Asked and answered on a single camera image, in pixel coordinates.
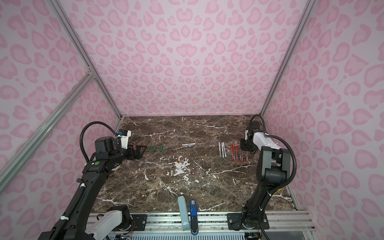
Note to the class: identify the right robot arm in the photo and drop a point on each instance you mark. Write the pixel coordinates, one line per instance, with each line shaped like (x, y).
(275, 169)

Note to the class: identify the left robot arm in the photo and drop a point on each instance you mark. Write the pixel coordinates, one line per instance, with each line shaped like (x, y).
(72, 225)

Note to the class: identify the blue black tool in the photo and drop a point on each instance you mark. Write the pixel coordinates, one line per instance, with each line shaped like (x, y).
(194, 223)

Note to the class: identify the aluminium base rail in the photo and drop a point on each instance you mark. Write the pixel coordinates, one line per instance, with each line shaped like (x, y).
(283, 225)

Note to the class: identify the light blue box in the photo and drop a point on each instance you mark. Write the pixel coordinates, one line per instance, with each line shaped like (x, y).
(185, 221)

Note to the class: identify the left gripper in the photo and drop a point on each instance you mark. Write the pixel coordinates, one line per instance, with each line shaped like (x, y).
(138, 154)

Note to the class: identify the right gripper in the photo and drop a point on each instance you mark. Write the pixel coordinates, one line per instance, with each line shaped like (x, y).
(243, 147)

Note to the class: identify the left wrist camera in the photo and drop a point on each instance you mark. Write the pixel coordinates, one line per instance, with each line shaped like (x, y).
(124, 137)

